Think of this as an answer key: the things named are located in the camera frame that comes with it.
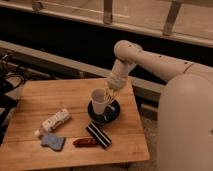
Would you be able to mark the black equipment at left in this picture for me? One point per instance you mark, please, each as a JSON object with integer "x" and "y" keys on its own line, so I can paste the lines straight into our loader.
{"x": 10, "y": 84}

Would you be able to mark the brown red candy bar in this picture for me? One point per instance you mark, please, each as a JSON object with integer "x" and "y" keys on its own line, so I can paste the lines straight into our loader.
{"x": 85, "y": 142}

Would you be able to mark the white ceramic cup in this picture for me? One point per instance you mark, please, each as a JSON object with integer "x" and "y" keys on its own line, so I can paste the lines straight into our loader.
{"x": 98, "y": 102}

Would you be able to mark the black white striped box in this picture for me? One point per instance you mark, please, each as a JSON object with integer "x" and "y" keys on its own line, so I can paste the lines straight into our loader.
{"x": 99, "y": 135}

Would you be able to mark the black round saucer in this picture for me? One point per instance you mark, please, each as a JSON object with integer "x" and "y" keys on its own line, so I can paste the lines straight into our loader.
{"x": 110, "y": 114}

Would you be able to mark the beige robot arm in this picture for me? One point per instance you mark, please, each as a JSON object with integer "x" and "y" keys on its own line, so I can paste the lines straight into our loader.
{"x": 185, "y": 113}

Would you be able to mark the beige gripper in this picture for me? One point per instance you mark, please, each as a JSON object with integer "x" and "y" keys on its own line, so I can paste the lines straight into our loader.
{"x": 117, "y": 79}

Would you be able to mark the metal railing frame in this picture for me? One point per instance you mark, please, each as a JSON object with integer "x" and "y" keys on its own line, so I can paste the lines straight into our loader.
{"x": 188, "y": 21}

